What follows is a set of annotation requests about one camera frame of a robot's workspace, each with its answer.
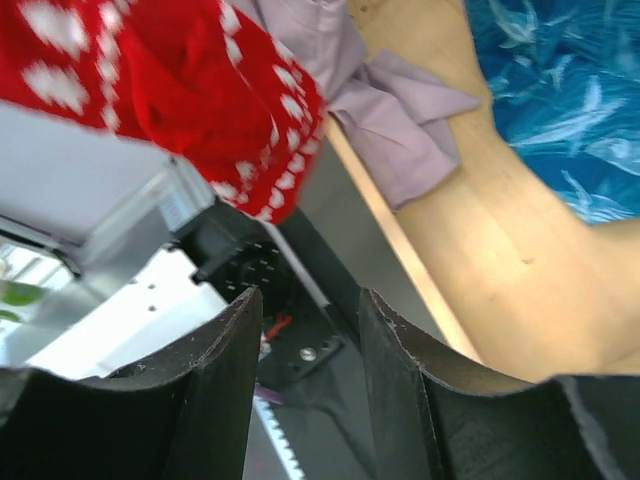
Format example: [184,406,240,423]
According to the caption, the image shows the wooden hanging rack frame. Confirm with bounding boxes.
[328,1,639,380]

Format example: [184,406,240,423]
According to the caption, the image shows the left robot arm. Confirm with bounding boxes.
[9,205,296,380]

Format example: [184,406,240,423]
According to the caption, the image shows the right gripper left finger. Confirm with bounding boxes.
[1,288,263,480]

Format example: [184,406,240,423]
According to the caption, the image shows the red christmas sock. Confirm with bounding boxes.
[1,1,325,224]

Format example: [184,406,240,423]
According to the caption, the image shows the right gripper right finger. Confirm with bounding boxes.
[359,289,639,479]

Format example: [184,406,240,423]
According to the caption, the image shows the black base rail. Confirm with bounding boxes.
[259,212,376,479]

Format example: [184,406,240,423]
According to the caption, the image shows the mauve grey cloth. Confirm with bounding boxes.
[236,0,480,211]

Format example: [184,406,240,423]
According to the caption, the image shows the blue leaf-pattern cloth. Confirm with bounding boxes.
[464,0,639,225]

